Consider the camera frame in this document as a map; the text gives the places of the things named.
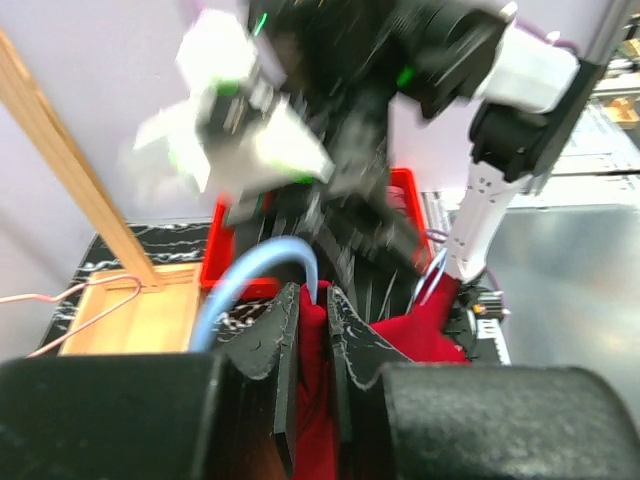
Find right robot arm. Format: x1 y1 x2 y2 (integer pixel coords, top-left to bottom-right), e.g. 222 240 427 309
247 1 604 284

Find black marble mat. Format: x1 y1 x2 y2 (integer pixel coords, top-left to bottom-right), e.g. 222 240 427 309
39 219 261 356

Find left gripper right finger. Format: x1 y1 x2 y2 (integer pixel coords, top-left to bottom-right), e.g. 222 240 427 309
327 288 639 479

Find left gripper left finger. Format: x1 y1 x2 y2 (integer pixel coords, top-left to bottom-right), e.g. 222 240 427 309
1 283 300 479

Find wooden clothes rack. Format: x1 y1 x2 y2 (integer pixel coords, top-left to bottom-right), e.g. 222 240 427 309
1 35 205 357

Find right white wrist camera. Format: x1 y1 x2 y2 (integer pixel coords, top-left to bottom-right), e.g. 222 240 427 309
133 9 334 201

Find dark striped shirt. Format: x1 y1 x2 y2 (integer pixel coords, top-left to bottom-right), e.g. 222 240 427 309
251 212 419 324

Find red dress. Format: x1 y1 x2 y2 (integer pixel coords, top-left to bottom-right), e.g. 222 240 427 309
293 275 468 479

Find pink wire hanger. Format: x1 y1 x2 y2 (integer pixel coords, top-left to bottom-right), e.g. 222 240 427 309
0 272 144 359

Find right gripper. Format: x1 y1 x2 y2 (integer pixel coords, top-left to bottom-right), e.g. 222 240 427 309
224 89 426 271

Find red plastic bin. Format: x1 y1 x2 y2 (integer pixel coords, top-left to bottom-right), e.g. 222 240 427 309
200 168 434 300

